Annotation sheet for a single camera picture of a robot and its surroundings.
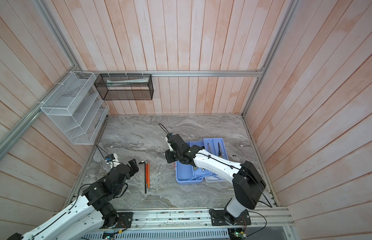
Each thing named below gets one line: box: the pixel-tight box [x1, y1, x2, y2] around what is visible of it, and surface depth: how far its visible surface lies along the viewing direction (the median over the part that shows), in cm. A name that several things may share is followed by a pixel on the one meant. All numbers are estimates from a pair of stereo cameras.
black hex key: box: [138, 159, 148, 194], surface depth 90 cm
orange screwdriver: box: [147, 163, 151, 192], surface depth 90 cm
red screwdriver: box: [145, 163, 148, 188], surface depth 90 cm
